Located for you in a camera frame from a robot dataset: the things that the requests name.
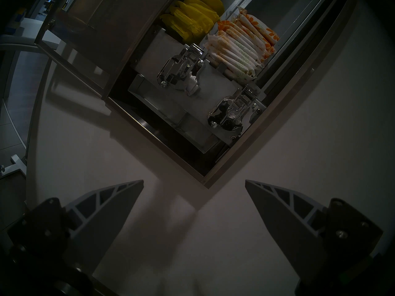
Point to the white orange wrapped pad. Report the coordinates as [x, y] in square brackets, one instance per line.
[239, 53]
[231, 64]
[244, 48]
[235, 59]
[248, 43]

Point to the stainless steel dispenser door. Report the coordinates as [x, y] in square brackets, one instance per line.
[117, 27]

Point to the stainless steel dispenser cabinet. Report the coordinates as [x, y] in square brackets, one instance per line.
[293, 82]

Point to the white table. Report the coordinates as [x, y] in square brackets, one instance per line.
[27, 30]

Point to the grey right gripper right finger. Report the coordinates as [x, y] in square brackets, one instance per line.
[293, 230]

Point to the yellow wrapped pad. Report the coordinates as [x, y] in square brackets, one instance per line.
[185, 22]
[193, 16]
[176, 28]
[209, 1]
[200, 9]

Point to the chrome dispenser lever mechanism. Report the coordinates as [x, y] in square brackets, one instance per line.
[230, 113]
[180, 71]

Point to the floral pad stack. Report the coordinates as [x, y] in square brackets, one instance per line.
[252, 38]

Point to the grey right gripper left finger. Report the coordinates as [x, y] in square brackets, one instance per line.
[92, 227]

